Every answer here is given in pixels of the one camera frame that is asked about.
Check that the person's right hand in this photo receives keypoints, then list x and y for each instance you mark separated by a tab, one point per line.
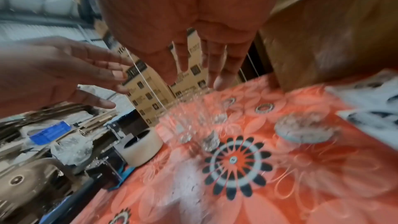
186	6

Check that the person's left hand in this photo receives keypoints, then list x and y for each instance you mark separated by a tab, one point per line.
43	75

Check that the clear drinking glass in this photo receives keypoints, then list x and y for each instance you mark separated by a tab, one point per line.
210	142
183	117
217	114

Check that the tape dispenser with tape roll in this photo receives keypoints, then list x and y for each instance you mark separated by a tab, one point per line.
140	147

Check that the black-white fragile sticker sheet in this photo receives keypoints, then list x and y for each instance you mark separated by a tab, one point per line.
373	95

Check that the stack of Crompton cartons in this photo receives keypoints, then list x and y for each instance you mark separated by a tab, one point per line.
155	95

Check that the blue flat packet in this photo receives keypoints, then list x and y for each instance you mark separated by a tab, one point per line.
50	133

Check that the crumpled clear plastic bag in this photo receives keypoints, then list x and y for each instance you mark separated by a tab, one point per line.
71	149

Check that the orange floral tablecloth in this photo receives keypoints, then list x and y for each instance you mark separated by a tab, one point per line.
298	188

